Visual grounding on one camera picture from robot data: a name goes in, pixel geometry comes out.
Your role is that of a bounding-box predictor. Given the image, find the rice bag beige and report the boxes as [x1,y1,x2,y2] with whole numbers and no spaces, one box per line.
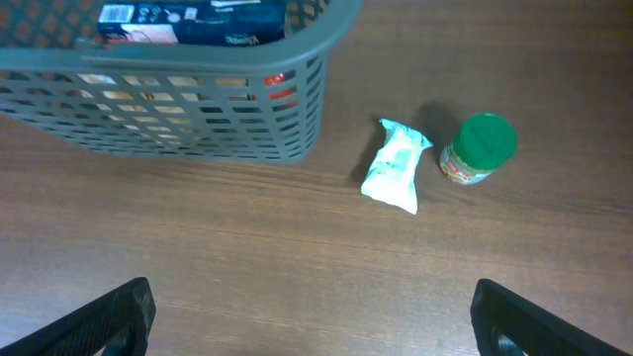
[78,73,224,151]

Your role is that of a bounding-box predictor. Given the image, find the grey plastic basket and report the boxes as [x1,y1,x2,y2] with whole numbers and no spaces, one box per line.
[1,0,361,164]

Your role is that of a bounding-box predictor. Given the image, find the tissue multipack blue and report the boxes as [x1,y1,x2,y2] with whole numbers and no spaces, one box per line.
[97,0,288,46]

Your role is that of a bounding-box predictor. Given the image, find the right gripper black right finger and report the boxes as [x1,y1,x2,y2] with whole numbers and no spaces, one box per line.
[470,279,628,356]

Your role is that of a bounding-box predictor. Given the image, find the green lid jar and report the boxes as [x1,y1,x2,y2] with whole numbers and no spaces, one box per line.
[439,113,517,185]

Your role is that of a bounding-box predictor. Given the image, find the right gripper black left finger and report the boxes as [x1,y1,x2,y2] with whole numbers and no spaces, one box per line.
[1,277,156,356]

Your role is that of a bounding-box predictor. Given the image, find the spaghetti pack red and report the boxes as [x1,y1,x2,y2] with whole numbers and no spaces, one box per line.
[243,71,299,114]

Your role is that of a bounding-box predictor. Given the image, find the white teal packet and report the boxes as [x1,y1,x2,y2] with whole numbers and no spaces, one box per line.
[361,118,433,215]

